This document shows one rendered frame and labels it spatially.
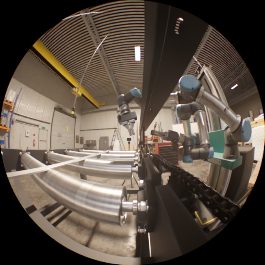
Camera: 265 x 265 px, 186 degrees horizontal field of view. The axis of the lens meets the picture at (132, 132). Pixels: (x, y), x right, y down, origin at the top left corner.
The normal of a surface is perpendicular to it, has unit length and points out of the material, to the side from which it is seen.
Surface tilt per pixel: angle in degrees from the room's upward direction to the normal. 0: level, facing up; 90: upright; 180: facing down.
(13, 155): 90
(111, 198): 31
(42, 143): 90
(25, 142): 90
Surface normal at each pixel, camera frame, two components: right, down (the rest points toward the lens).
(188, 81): -0.62, -0.17
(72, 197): -0.07, -0.69
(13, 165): 1.00, -0.04
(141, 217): -0.21, -0.25
